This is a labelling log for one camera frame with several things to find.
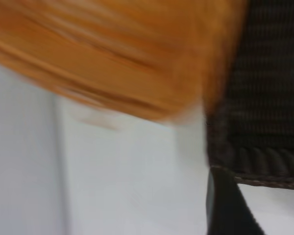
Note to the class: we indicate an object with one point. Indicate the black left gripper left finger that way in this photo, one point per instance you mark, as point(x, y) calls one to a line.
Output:
point(225, 208)

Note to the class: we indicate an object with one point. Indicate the black woven wicker basket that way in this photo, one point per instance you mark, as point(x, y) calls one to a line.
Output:
point(264, 85)

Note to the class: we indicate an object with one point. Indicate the orange woven wicker basket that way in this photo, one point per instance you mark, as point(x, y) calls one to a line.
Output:
point(112, 54)

